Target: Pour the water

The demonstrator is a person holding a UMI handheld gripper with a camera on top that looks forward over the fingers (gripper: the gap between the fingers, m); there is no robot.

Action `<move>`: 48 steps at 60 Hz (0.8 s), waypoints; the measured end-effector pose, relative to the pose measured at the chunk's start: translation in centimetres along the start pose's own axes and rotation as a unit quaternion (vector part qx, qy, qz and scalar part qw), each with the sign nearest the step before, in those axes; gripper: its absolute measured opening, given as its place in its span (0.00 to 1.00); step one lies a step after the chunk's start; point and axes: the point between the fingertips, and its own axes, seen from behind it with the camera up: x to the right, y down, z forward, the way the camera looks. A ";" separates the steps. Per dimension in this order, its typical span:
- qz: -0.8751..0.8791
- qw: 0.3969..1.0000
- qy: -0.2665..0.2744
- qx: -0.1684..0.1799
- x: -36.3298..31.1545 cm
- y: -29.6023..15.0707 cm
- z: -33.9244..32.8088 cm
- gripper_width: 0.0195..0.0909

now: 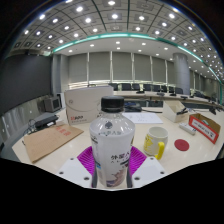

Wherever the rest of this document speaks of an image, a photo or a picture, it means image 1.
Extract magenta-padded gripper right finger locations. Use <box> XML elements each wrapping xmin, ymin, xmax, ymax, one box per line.
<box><xmin>126</xmin><ymin>145</ymin><xmax>166</xmax><ymax>189</ymax></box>

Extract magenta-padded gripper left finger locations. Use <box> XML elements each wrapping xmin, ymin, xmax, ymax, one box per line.
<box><xmin>56</xmin><ymin>145</ymin><xmax>99</xmax><ymax>189</ymax></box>

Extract white drink bottle black cap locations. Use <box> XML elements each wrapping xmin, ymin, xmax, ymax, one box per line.
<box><xmin>88</xmin><ymin>95</ymin><xmax>136</xmax><ymax>189</ymax></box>

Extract white printed paper sheet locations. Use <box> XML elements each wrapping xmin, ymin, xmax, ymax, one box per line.
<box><xmin>122</xmin><ymin>112</ymin><xmax>164</xmax><ymax>125</ymax></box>

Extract flat round red coaster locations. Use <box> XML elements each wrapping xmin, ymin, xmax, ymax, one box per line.
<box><xmin>173</xmin><ymin>138</ymin><xmax>190</xmax><ymax>152</ymax></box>

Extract black desk telephone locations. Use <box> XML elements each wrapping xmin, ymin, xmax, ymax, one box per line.
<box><xmin>123</xmin><ymin>101</ymin><xmax>144</xmax><ymax>113</ymax></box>

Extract large white printed carton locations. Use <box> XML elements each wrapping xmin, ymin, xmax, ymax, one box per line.
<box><xmin>64</xmin><ymin>85</ymin><xmax>115</xmax><ymax>126</ymax></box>

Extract open beige cardboard box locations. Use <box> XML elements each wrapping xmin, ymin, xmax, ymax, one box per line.
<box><xmin>162</xmin><ymin>100</ymin><xmax>191</xmax><ymax>124</ymax></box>

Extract grey box monitor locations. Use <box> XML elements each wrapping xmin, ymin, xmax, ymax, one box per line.
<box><xmin>38</xmin><ymin>96</ymin><xmax>63</xmax><ymax>113</ymax></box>

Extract long curved conference desk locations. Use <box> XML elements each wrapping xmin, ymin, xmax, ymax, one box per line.
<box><xmin>113</xmin><ymin>89</ymin><xmax>224</xmax><ymax>109</ymax></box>

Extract black tools in beige box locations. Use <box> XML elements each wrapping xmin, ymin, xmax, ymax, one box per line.
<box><xmin>176</xmin><ymin>107</ymin><xmax>188</xmax><ymax>116</ymax></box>

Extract row of black office chairs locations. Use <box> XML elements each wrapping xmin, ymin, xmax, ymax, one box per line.
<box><xmin>108</xmin><ymin>82</ymin><xmax>188</xmax><ymax>95</ymax></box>

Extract open brown box red label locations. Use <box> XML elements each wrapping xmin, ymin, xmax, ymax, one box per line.
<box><xmin>188</xmin><ymin>113</ymin><xmax>222</xmax><ymax>145</ymax></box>

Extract round recessed ceiling lights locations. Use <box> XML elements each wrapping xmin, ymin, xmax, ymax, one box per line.
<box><xmin>13</xmin><ymin>0</ymin><xmax>223</xmax><ymax>78</ymax></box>

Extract white mug yellow handle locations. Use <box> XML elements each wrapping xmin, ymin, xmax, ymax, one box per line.
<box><xmin>143</xmin><ymin>126</ymin><xmax>169</xmax><ymax>161</ymax></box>

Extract black device with cables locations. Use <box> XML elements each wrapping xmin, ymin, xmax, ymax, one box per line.
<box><xmin>33</xmin><ymin>113</ymin><xmax>60</xmax><ymax>131</ymax></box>

